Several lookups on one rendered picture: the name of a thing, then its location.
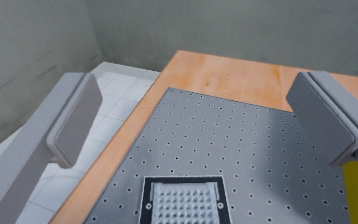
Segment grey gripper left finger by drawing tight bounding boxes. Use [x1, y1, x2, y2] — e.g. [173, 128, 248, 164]
[0, 72, 103, 224]

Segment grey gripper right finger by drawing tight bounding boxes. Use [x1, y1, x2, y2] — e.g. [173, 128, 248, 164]
[285, 71, 358, 167]

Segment white well plate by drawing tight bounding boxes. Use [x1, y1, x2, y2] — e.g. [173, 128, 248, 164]
[151, 183, 220, 224]

